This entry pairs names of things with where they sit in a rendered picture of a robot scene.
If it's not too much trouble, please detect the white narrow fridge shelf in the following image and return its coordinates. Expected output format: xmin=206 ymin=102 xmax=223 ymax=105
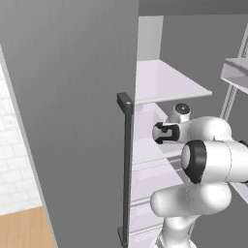
xmin=131 ymin=137 xmax=182 ymax=166

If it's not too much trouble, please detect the white wide fridge shelf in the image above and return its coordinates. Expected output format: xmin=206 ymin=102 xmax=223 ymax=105
xmin=134 ymin=59 xmax=213 ymax=106

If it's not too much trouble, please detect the white fridge drawer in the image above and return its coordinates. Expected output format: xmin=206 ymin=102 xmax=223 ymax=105
xmin=128 ymin=159 xmax=190 ymax=248

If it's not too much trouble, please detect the grey fridge door with bins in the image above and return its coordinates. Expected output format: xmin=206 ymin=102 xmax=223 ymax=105
xmin=218 ymin=28 xmax=248 ymax=205

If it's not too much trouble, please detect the white fridge door bin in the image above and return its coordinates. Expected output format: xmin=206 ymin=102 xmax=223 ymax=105
xmin=220 ymin=57 xmax=248 ymax=95

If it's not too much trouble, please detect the dark grey fridge door handle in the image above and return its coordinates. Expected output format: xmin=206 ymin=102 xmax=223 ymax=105
xmin=116 ymin=91 xmax=135 ymax=248

